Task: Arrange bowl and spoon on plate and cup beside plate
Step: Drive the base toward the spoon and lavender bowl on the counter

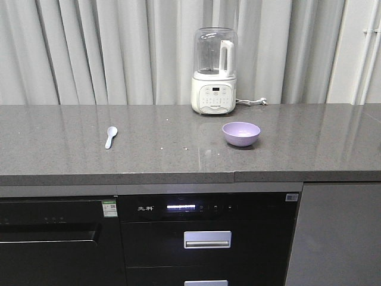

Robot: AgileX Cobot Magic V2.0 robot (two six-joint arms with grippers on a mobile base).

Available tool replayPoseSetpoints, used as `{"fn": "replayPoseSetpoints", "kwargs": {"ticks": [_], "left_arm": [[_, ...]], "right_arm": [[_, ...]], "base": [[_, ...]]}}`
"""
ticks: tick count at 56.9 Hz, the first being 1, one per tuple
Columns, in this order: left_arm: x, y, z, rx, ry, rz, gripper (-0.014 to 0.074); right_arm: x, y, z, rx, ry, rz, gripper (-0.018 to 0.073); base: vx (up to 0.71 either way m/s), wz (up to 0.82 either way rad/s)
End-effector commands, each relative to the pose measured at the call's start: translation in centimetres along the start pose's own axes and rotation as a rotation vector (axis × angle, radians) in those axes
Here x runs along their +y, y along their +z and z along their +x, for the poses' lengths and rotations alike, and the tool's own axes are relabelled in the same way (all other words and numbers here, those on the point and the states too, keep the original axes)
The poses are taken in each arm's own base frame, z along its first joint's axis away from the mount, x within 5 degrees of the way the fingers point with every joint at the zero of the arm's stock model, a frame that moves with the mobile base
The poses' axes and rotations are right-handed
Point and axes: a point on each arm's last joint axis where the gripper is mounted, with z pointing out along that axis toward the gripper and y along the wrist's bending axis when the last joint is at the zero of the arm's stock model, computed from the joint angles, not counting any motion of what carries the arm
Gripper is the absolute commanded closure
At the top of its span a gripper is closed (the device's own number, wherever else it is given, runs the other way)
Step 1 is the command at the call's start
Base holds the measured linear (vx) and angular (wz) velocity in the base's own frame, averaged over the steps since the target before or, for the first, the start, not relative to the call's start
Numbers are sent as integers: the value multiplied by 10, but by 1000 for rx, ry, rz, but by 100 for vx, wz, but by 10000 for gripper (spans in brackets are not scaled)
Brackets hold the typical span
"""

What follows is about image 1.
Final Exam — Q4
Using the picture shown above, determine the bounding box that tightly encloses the white power cord with plug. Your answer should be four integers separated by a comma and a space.
235, 97, 268, 107

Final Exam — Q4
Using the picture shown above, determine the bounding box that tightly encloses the white wall pipe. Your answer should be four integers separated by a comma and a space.
351, 1, 380, 105

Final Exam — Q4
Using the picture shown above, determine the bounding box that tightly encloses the white pleated curtain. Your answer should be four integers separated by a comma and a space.
1, 1, 345, 105

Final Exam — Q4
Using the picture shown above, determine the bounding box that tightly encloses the black built-in dishwasher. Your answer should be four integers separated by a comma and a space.
1, 197, 127, 285

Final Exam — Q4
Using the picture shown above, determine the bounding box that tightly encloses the purple plastic bowl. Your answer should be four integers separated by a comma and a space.
222, 122, 261, 147

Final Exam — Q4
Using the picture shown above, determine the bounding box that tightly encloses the light blue plastic spoon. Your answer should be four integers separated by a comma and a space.
105, 126, 118, 149

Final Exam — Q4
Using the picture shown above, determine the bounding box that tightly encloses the grey cabinet door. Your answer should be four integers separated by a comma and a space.
286, 182, 380, 285

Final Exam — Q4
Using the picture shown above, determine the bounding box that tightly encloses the black built-in sterilizer cabinet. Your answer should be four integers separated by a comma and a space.
117, 192, 299, 285

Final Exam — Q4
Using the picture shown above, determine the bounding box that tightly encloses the white blender with clear jar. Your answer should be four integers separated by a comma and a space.
190, 27, 238, 115

